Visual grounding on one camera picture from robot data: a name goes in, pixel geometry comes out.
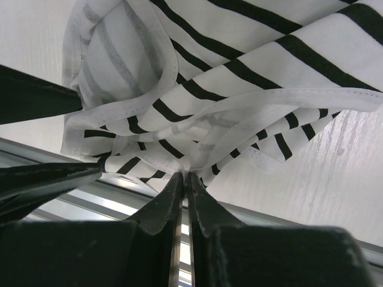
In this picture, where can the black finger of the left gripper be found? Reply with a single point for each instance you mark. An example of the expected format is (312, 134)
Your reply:
(25, 97)
(26, 188)

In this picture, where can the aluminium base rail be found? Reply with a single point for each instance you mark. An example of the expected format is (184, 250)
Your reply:
(117, 198)

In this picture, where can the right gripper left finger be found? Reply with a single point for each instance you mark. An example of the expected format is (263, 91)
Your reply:
(143, 250)

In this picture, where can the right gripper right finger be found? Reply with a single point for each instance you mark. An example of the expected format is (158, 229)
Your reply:
(225, 251)

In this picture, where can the white black-striped tank top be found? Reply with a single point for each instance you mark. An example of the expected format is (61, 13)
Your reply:
(170, 86)

